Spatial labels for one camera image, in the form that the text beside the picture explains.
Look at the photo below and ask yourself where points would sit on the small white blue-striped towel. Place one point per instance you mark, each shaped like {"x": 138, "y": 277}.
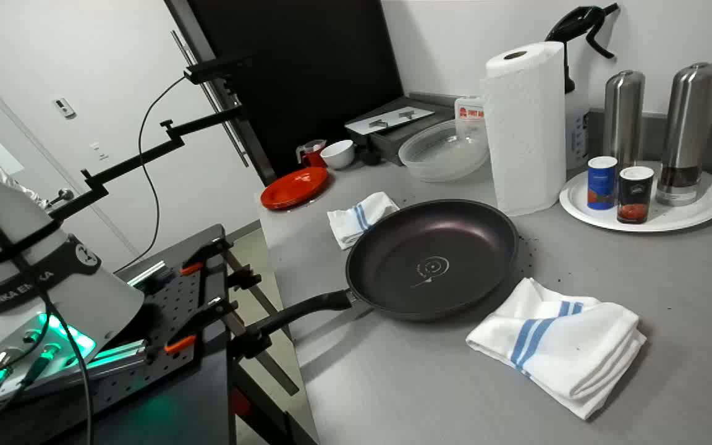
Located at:
{"x": 358, "y": 215}

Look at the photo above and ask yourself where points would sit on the black frying pan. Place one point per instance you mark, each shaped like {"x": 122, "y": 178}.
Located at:
{"x": 431, "y": 255}

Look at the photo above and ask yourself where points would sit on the white paper towel roll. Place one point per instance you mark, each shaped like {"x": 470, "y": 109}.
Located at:
{"x": 524, "y": 124}

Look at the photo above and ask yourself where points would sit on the large folded blue-striped towel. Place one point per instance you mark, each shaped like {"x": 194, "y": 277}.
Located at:
{"x": 561, "y": 341}

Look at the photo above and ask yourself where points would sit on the red plate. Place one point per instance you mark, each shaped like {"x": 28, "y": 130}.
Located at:
{"x": 295, "y": 188}

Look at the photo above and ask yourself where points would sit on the small white bowl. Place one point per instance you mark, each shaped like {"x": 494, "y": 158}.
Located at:
{"x": 337, "y": 155}

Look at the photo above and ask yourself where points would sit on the black flat tray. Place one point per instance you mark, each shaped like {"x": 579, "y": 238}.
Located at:
{"x": 406, "y": 141}

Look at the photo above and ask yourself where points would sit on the white paper sheet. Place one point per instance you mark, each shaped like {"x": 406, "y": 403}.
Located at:
{"x": 389, "y": 120}

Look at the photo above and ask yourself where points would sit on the clear plastic bowl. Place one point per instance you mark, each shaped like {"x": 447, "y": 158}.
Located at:
{"x": 443, "y": 150}

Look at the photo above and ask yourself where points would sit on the black monitor panel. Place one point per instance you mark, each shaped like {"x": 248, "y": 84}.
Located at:
{"x": 307, "y": 76}

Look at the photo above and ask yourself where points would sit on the black perforated breadboard table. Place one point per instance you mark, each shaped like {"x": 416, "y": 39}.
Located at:
{"x": 184, "y": 397}

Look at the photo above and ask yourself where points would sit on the spice jar blue label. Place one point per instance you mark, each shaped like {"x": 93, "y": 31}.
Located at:
{"x": 600, "y": 183}

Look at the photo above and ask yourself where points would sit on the spice jar red label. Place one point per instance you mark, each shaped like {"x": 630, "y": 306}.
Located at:
{"x": 636, "y": 197}

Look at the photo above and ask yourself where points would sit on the short steel grinder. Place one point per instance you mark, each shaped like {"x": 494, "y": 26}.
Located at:
{"x": 623, "y": 115}

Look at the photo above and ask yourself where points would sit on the white round tray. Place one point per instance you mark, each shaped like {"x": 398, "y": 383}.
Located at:
{"x": 684, "y": 215}

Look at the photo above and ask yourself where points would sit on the tall steel grinder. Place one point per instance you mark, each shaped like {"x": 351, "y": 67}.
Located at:
{"x": 689, "y": 124}

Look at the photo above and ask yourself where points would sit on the black stereo camera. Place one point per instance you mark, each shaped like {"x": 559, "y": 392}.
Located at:
{"x": 210, "y": 69}

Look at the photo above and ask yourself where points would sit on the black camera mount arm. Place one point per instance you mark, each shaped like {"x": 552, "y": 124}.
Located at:
{"x": 133, "y": 162}

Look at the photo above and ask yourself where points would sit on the small white wall device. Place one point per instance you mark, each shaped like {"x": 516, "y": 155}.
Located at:
{"x": 65, "y": 108}

